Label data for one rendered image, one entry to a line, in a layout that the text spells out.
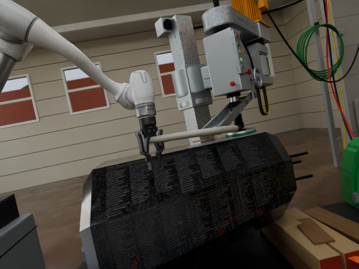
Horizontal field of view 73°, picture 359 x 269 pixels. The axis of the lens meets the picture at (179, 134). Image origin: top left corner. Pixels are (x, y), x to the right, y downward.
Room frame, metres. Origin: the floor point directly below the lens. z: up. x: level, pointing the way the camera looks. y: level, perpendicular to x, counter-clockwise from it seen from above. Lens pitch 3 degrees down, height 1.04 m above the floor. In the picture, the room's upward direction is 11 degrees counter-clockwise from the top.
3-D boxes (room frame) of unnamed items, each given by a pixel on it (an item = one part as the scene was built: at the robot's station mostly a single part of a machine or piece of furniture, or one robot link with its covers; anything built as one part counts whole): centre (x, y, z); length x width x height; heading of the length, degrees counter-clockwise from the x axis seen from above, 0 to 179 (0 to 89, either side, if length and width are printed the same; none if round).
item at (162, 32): (2.51, -0.07, 2.00); 0.20 x 0.18 x 0.15; 2
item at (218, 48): (1.83, -0.48, 1.36); 0.36 x 0.22 x 0.45; 143
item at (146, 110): (1.11, 0.13, 1.12); 0.09 x 0.09 x 0.06
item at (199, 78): (2.44, -0.40, 1.41); 0.74 x 0.34 x 0.25; 71
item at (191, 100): (2.51, -0.22, 1.36); 0.35 x 0.35 x 0.41
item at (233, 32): (1.64, -0.49, 1.41); 0.08 x 0.03 x 0.28; 143
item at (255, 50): (2.07, -0.68, 1.35); 0.74 x 0.23 x 0.49; 143
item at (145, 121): (1.11, 0.13, 1.05); 0.08 x 0.07 x 0.09; 128
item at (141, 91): (1.13, 0.13, 1.23); 0.13 x 0.11 x 0.16; 28
